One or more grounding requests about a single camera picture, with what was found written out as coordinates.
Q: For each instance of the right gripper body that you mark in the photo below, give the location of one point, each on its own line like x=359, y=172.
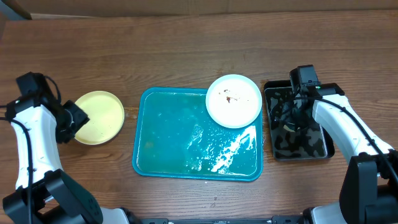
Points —
x=300, y=118

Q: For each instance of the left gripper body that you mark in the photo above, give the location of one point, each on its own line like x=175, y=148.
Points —
x=74, y=118

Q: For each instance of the yellow-green plate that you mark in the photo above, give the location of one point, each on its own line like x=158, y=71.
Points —
x=106, y=117

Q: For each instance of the white plate with sauce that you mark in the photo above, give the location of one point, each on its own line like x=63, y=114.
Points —
x=233, y=101

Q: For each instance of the teal yellow sponge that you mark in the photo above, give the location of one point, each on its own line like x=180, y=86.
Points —
x=290, y=127

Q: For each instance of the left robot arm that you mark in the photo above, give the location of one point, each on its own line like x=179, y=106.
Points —
x=44, y=192

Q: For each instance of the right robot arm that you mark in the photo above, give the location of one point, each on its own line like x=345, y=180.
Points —
x=369, y=190

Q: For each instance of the teal plastic tray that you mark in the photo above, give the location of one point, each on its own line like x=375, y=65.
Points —
x=177, y=138

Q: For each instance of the black water tub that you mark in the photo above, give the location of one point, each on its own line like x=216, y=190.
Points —
x=312, y=143

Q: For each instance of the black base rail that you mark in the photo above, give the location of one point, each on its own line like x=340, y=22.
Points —
x=278, y=219

